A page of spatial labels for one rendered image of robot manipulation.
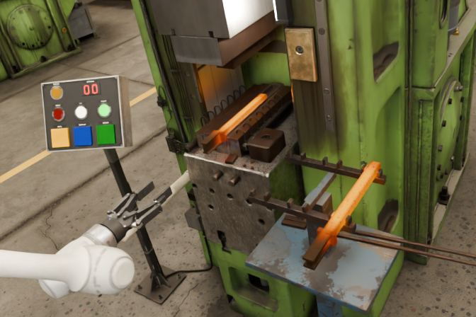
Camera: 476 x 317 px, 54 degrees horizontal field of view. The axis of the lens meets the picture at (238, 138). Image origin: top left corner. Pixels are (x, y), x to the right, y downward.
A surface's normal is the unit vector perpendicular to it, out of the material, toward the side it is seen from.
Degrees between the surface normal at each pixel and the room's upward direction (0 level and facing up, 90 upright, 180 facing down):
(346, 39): 90
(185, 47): 90
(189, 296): 0
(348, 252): 0
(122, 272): 79
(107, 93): 60
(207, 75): 90
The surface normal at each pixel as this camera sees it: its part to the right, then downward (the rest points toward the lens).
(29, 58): 0.67, 0.28
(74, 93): -0.22, 0.04
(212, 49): -0.55, 0.51
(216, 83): 0.82, 0.17
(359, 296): -0.18, -0.84
